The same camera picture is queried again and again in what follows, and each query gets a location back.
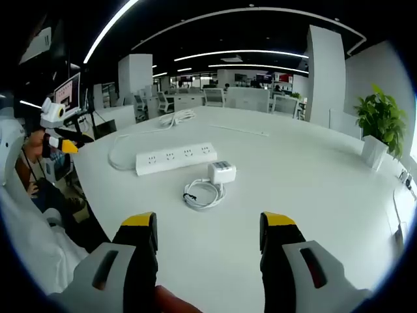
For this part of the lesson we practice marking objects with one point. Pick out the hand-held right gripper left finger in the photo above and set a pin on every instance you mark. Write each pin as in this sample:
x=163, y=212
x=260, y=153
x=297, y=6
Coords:
x=123, y=270

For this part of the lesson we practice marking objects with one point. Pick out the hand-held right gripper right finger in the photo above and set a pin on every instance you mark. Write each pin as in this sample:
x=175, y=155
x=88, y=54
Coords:
x=286, y=270

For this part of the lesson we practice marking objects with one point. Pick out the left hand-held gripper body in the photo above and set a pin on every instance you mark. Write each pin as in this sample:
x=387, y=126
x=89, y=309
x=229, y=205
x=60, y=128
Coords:
x=52, y=112

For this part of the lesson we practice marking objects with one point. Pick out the white power strip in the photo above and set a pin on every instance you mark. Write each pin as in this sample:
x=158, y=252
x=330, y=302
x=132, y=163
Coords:
x=176, y=158

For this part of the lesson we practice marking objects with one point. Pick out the white charger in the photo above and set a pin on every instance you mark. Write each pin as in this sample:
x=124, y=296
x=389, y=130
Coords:
x=221, y=172

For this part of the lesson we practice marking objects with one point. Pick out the white desk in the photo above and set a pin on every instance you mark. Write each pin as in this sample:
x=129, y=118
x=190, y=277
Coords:
x=293, y=202

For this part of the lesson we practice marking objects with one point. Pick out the long ceiling light strip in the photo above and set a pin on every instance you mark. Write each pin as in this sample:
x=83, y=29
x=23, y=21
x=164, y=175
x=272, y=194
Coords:
x=107, y=24

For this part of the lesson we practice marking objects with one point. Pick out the small desk socket box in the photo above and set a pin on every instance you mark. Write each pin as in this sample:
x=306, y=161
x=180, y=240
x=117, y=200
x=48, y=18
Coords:
x=406, y=179

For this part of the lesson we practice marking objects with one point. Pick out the white desk partition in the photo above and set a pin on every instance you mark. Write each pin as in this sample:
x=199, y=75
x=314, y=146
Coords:
x=247, y=99

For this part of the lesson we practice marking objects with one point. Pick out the person's right hand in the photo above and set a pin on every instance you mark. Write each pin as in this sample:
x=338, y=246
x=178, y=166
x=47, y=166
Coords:
x=172, y=301

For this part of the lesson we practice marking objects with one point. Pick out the computer monitor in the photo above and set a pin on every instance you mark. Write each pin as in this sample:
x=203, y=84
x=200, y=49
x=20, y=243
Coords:
x=67, y=93

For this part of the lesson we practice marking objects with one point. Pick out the black tripod stand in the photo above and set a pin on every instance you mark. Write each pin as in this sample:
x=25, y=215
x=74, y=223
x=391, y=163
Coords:
x=92, y=111

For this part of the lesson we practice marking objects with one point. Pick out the person's white clothing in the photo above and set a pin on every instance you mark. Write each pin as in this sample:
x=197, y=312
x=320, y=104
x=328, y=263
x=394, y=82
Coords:
x=29, y=234

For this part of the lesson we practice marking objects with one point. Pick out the grey mesh office chair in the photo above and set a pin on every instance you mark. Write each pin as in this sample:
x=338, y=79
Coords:
x=285, y=107
x=165, y=102
x=215, y=97

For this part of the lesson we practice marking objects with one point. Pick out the white plant pot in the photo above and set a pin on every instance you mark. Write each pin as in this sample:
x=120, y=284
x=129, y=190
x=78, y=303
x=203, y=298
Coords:
x=374, y=151

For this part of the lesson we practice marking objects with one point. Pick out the green potted plant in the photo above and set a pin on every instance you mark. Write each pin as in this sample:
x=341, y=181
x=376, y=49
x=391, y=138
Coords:
x=381, y=117

